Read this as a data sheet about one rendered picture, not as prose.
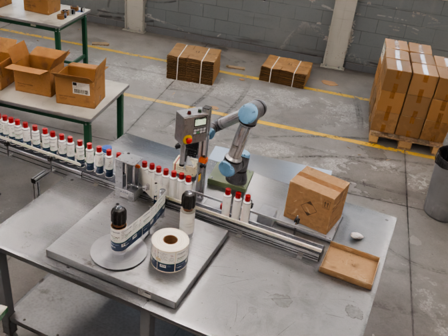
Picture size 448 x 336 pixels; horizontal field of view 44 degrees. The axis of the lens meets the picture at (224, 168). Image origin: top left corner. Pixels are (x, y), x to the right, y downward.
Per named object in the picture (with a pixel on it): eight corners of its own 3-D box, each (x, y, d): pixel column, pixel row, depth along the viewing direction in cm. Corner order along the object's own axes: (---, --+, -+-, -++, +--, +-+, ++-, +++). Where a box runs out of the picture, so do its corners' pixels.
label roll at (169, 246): (171, 278, 288) (173, 257, 281) (143, 261, 297) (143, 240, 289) (195, 259, 303) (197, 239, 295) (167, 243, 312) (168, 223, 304)
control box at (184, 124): (174, 138, 332) (175, 110, 322) (199, 133, 341) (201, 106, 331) (182, 146, 325) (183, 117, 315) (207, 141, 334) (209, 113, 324)
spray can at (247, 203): (238, 223, 333) (242, 196, 323) (241, 219, 338) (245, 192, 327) (246, 227, 332) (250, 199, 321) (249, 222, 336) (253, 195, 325)
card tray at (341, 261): (318, 271, 311) (319, 266, 309) (329, 245, 332) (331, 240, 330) (370, 290, 303) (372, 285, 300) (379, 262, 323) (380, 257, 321)
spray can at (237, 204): (229, 221, 335) (233, 193, 324) (233, 216, 339) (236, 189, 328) (237, 223, 334) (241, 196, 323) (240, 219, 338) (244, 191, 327)
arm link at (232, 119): (268, 93, 348) (212, 118, 378) (260, 97, 339) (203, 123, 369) (276, 109, 349) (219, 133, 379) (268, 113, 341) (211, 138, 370)
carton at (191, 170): (172, 172, 381) (173, 163, 377) (178, 163, 391) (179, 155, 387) (194, 177, 378) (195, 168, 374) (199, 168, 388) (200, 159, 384)
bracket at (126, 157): (115, 160, 333) (115, 159, 333) (125, 152, 342) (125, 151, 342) (134, 166, 329) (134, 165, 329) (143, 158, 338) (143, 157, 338)
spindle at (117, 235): (107, 252, 299) (106, 209, 284) (116, 243, 306) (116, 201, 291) (121, 257, 296) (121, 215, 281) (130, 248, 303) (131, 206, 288)
